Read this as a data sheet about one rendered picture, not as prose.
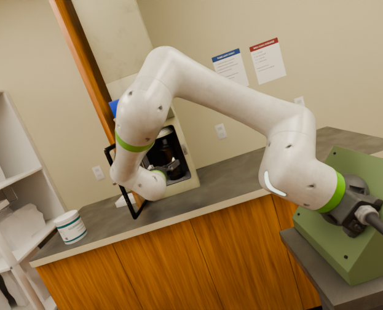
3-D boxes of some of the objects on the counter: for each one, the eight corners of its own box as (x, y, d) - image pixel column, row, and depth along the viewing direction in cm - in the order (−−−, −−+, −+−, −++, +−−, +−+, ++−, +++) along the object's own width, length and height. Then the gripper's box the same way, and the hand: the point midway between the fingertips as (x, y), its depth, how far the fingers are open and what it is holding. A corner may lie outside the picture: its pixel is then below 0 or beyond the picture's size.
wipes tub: (71, 234, 148) (61, 213, 145) (91, 228, 147) (80, 206, 144) (60, 247, 136) (48, 224, 132) (82, 240, 135) (70, 217, 131)
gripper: (179, 160, 110) (181, 150, 131) (129, 177, 112) (139, 164, 133) (185, 174, 112) (185, 162, 133) (135, 191, 113) (144, 176, 134)
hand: (162, 164), depth 132 cm, fingers open, 13 cm apart
